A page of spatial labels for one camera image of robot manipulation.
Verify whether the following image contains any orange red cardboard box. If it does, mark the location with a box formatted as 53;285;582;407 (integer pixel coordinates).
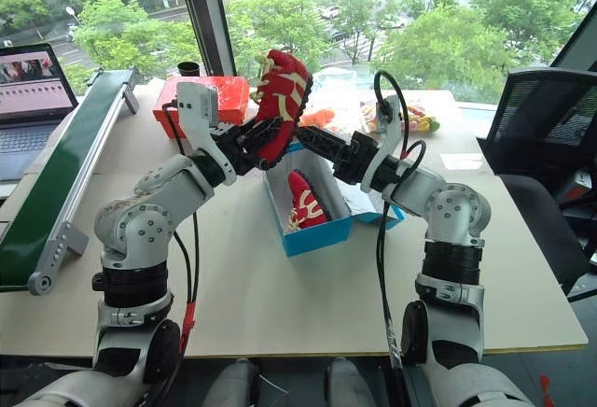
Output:
152;75;251;140

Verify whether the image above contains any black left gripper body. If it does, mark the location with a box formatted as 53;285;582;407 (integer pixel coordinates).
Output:
209;121;258;176

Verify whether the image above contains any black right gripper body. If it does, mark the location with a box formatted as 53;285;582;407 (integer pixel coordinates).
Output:
331;131;380;187

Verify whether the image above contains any orange toy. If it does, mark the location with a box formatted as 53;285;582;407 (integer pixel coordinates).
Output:
299;107;338;129

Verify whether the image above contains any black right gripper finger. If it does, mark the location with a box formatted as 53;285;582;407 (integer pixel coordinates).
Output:
321;148;350;171
296;126;356;157

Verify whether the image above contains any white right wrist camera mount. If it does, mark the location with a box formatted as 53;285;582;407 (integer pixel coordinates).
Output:
358;96;405;194

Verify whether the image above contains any colourful toy fruit pile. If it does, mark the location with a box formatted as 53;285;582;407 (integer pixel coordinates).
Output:
360;102;442;134

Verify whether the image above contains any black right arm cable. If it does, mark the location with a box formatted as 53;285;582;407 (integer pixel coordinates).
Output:
372;69;428;372

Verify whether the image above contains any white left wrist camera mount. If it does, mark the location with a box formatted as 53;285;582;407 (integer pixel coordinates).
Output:
174;80;239;188

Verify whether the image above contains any open laptop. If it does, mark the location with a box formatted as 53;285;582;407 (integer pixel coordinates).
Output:
0;42;79;182

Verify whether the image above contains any dark window frame post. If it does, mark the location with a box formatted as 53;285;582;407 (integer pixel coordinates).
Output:
174;0;237;77

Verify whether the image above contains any white paper label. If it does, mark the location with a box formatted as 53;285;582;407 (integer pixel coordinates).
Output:
439;152;486;171

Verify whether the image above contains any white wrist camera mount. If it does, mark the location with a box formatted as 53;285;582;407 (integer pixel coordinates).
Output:
358;96;405;194
174;80;239;188

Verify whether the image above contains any clear plastic bag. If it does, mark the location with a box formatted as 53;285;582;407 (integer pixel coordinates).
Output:
308;66;375;124

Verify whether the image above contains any grey rounded shape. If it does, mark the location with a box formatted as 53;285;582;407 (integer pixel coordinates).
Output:
213;357;260;407

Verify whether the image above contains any green conveyor belt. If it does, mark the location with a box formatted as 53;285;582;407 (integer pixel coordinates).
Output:
0;65;142;297

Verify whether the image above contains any blue cardboard shoebox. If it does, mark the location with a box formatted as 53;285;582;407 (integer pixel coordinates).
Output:
262;141;405;259

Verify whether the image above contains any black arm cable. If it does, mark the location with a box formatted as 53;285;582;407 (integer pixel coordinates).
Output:
161;100;201;407
372;69;428;372

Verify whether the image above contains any black mesh office chair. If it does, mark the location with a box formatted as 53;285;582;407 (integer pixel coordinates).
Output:
475;66;597;303

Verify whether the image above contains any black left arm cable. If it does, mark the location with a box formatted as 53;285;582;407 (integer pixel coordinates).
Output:
161;100;201;407

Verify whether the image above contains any orange and black box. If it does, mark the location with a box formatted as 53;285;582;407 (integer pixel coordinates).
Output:
559;169;594;208

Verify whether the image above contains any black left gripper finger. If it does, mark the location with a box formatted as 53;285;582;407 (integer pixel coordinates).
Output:
238;149;273;175
236;117;299;152

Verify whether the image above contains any red shoe with cream stripes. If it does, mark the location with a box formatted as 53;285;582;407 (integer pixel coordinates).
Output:
249;49;313;171
285;170;333;232

